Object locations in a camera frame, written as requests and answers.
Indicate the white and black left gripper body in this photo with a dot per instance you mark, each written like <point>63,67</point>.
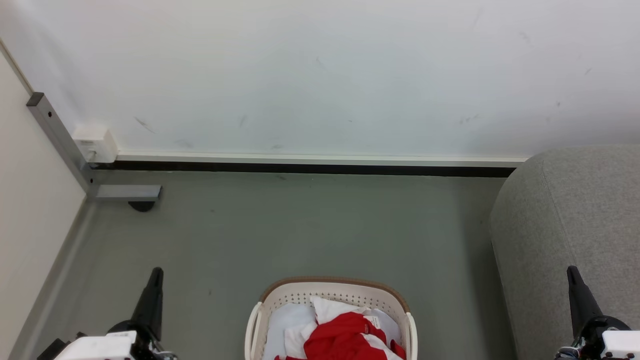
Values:
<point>100,347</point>

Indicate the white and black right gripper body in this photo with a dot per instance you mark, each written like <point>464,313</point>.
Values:
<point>617,345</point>

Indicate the white wall box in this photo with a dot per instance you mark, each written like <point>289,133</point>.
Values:
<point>95,142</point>

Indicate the red and white garment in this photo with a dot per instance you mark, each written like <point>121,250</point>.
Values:
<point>340,340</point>

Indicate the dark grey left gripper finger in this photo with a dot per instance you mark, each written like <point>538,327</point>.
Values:
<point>151,300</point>

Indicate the cream perforated laundry basket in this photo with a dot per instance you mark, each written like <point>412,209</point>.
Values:
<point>300,295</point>

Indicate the white baseboard trim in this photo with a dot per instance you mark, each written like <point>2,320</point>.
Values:
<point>300,159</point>

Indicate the grey fabric sofa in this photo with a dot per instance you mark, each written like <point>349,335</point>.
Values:
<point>550,225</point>

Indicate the black frame foot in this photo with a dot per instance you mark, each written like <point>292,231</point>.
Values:
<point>142,206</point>

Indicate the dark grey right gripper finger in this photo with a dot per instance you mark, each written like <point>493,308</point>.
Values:
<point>580,300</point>

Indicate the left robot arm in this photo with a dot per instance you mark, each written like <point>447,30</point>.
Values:
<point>50,351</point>

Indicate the grey metal frame post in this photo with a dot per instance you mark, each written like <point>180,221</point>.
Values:
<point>55,130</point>

